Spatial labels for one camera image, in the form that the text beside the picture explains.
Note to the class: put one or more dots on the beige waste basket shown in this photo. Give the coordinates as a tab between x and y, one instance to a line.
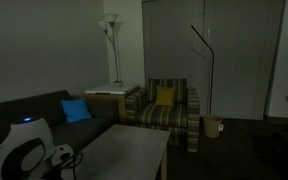
211	125

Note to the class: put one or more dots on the yellow cushion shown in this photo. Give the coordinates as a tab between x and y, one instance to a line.
165	96

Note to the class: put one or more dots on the thin black floor lamp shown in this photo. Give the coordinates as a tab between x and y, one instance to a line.
210	71

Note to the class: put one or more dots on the wooden side table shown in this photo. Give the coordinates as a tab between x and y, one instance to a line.
110	92

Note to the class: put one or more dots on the dark grey sofa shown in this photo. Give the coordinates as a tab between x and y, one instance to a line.
104	113

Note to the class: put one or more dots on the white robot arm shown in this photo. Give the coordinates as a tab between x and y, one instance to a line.
28	152

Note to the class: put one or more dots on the striped armchair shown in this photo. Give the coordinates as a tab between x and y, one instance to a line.
182	119

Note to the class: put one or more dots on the blue cushion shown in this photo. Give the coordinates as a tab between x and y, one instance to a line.
76	110

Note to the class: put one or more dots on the grey window blinds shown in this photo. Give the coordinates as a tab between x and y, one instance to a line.
243	35

